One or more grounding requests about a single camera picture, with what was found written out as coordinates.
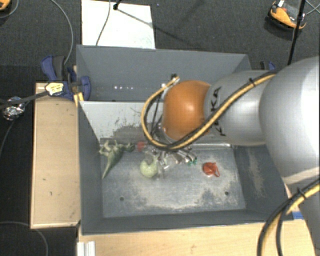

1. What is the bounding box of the pale green toy fruit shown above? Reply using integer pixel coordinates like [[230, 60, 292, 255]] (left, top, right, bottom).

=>
[[139, 155, 160, 179]]

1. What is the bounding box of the grey metal bin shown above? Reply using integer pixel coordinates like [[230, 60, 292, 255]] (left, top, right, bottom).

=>
[[75, 44, 294, 235]]

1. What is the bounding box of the green toy dinosaur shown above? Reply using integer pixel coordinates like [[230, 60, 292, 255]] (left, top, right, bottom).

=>
[[98, 139, 136, 180]]

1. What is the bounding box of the red object with loop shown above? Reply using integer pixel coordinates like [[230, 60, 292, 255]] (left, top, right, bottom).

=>
[[202, 161, 221, 178]]

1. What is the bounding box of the pale wood flat board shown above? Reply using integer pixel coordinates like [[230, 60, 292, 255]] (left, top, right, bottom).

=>
[[30, 82, 82, 230]]

